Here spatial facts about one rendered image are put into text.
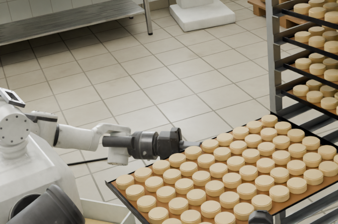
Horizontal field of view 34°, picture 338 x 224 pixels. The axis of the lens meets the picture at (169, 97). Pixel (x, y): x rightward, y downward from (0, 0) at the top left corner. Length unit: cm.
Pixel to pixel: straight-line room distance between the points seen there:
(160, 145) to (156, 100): 216
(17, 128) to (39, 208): 19
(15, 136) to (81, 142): 58
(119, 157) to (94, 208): 98
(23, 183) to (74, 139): 59
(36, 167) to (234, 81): 296
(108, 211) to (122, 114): 121
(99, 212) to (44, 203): 167
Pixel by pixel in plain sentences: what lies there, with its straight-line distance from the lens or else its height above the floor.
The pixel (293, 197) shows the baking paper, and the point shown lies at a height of 80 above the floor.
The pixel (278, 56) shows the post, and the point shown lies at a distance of 179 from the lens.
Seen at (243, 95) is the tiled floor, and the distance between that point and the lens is 377.
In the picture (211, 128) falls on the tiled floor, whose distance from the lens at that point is 340.
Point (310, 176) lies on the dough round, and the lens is 149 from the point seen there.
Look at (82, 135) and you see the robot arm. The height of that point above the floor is 88.
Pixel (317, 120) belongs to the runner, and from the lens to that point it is 201.
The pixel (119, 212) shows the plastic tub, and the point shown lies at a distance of 260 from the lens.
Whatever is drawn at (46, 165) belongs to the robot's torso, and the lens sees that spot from 113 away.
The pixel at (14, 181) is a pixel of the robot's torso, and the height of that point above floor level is 110.
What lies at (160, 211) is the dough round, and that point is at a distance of 140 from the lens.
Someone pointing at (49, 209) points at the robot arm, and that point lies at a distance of 99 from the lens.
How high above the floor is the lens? 167
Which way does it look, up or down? 26 degrees down
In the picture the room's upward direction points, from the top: 8 degrees counter-clockwise
